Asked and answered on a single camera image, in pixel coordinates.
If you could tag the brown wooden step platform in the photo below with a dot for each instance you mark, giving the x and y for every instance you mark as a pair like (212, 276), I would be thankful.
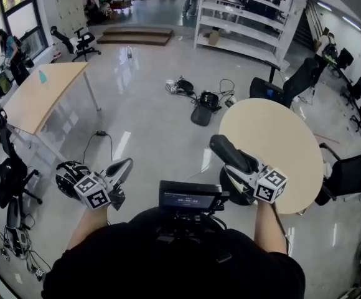
(137, 36)

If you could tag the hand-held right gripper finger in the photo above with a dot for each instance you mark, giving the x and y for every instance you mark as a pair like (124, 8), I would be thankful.
(258, 163)
(239, 176)

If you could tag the white power strip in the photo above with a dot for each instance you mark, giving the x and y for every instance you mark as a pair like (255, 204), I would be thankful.
(230, 101)

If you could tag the large black-framed window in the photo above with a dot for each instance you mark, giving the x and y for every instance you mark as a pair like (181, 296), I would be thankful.
(21, 20)

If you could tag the black metal staircase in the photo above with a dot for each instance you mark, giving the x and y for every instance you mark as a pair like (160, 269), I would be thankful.
(305, 26)

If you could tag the clear water bottle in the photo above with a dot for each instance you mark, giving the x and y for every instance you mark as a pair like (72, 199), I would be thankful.
(129, 54)

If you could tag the teal spray bottle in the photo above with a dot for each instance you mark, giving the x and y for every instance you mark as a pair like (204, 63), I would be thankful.
(43, 78)

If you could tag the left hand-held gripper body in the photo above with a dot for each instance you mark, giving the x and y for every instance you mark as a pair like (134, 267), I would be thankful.
(95, 196)

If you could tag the white shelving rack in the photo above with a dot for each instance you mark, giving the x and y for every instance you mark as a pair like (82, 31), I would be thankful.
(246, 33)

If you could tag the black and white office chair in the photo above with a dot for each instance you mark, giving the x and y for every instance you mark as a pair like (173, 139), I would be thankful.
(81, 42)

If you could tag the long ceiling light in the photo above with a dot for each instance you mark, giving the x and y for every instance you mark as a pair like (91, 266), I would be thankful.
(351, 23)
(324, 6)

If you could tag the person's left forearm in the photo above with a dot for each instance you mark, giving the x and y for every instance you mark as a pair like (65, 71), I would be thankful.
(87, 226)

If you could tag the green and black bag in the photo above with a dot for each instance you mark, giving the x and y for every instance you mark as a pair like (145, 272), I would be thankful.
(3, 84)

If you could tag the black metal-frame visitor chair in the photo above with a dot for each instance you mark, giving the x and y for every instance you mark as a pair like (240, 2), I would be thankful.
(348, 176)

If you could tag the black power adapter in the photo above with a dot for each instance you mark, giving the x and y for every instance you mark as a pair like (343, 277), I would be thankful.
(101, 133)

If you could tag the round wooden table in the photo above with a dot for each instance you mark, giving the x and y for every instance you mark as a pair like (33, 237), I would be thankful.
(277, 135)

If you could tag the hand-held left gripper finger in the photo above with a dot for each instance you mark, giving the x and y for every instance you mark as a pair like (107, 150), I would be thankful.
(107, 168)
(126, 174)

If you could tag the person's black shirt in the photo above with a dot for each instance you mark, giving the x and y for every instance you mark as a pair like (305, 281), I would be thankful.
(168, 269)

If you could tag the brown cardboard box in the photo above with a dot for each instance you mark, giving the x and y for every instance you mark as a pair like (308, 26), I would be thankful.
(213, 36)

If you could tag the black headrest office chair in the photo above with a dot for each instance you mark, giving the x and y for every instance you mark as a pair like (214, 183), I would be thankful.
(298, 79)

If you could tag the rectangular wooden table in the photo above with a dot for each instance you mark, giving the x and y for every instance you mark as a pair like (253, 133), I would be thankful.
(43, 104)

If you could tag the grey wearable equipment pack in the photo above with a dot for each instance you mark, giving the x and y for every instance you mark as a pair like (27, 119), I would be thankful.
(17, 235)

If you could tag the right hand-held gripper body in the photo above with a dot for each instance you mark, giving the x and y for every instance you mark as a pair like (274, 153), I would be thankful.
(269, 188)

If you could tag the spare grey gripper tool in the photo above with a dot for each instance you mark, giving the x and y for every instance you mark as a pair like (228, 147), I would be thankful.
(40, 273)
(5, 254)

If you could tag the open black equipment bag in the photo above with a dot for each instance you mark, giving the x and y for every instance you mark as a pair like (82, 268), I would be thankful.
(202, 115)

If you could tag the white metal lockers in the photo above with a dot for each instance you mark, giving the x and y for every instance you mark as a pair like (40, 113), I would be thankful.
(70, 8)

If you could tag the person's right forearm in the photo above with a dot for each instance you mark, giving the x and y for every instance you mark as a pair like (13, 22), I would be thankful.
(269, 229)

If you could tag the black mesh office chair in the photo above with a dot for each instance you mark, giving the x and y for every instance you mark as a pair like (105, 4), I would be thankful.
(9, 173)

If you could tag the clothing rack with clothes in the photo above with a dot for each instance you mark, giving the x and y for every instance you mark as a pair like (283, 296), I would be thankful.
(102, 8)

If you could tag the black chest harness mount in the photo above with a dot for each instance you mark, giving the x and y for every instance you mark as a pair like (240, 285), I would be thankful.
(190, 226)

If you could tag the small black monitor screen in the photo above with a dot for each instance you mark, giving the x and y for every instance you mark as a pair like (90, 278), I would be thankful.
(190, 198)

